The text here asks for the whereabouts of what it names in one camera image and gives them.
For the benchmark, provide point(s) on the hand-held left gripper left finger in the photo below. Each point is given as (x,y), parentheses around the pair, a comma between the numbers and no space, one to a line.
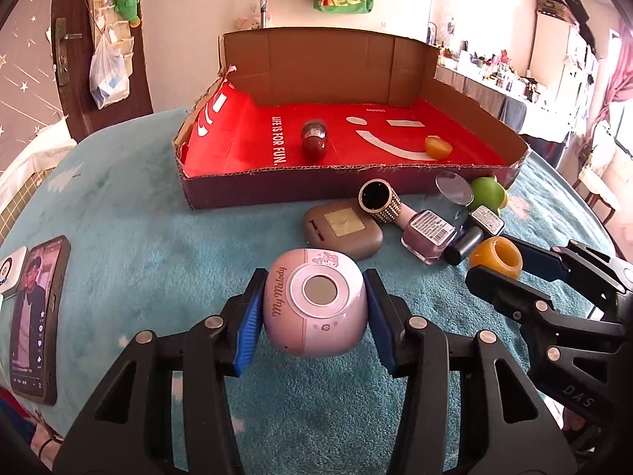
(247,326)

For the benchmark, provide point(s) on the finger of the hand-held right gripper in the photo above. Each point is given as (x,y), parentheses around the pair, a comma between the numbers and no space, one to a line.
(499,289)
(536,260)

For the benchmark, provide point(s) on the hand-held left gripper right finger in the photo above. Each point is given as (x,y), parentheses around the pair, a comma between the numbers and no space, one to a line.
(378,326)

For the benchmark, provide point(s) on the pink round case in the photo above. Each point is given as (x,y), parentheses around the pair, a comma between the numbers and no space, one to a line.
(316,326)

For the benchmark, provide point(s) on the dark nail polish bottle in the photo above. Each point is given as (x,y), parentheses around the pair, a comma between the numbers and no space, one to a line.
(487,220)

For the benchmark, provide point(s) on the green pear toy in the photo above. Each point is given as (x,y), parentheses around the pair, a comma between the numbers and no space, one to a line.
(487,193)

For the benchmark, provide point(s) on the brown square case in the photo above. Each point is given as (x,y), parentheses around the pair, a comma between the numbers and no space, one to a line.
(341,242)

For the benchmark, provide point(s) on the black studded cup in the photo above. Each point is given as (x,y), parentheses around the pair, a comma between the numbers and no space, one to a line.
(383,208)

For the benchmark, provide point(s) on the cardboard box with red lining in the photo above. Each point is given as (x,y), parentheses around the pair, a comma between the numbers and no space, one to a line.
(277,69)

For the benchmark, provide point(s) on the purple nail polish bottle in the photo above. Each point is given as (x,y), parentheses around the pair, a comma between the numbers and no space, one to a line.
(428,235)

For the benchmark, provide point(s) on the wooden chair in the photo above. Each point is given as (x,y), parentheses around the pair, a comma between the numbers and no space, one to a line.
(598,183)

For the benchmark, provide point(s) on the clear glass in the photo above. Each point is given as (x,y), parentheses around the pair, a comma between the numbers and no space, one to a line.
(452,188)

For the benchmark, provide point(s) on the orange half dome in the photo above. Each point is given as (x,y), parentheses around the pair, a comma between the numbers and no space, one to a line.
(437,148)

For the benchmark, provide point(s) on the table with grey cloth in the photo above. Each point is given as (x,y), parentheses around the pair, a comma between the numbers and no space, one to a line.
(509,104)

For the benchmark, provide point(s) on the dark red glitter egg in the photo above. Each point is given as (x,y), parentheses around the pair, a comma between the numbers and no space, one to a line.
(315,141)

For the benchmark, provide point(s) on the white cabinet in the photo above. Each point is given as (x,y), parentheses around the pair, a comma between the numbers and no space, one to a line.
(559,64)

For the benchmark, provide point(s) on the cluster of bottles and jars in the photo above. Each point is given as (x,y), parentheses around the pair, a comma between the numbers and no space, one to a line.
(494,67)

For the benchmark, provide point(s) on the pink curtain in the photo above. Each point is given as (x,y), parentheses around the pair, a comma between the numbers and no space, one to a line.
(618,69)

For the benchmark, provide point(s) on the black smartphone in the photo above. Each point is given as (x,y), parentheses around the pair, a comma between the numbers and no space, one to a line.
(37,316)

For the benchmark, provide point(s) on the small white device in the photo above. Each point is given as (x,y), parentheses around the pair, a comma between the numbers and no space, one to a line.
(11,269)

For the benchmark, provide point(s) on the dark bags on cabinet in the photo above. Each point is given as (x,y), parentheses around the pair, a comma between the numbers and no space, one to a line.
(568,7)

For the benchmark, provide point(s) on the grid patterned mat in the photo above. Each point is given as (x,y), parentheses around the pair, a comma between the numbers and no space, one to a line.
(20,198)

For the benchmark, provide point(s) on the white plastic bag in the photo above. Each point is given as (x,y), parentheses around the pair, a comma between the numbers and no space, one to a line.
(109,76)

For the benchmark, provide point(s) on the pink plush toy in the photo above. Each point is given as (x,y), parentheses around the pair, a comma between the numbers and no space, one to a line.
(247,23)

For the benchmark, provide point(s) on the white orange stick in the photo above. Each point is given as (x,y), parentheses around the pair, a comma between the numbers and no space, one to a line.
(263,7)

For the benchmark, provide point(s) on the star patterned curtain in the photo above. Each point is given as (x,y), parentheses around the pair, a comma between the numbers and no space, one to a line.
(24,84)

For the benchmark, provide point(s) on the green plush toy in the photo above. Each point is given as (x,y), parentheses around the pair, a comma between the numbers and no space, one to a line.
(127,2)

